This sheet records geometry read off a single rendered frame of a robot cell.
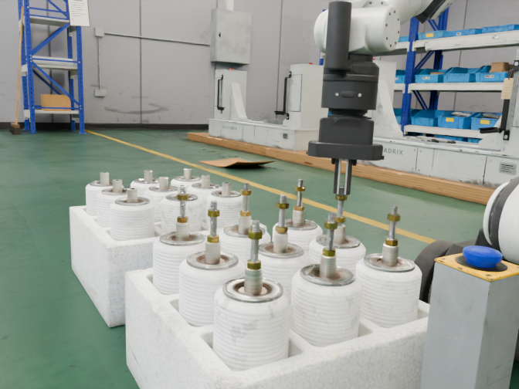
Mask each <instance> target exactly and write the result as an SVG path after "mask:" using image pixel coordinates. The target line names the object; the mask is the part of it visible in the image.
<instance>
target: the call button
mask: <svg viewBox="0 0 519 389"><path fill-rule="evenodd" d="M463 256H464V257H465V258H466V262H467V263H469V264H471V265H473V266H478V267H483V268H494V267H496V266H497V263H499V262H501V261H502V256H503V255H502V254H501V253H500V252H499V251H497V250H496V249H492V248H488V247H484V246H478V245H470V246H467V247H465V248H463Z"/></svg>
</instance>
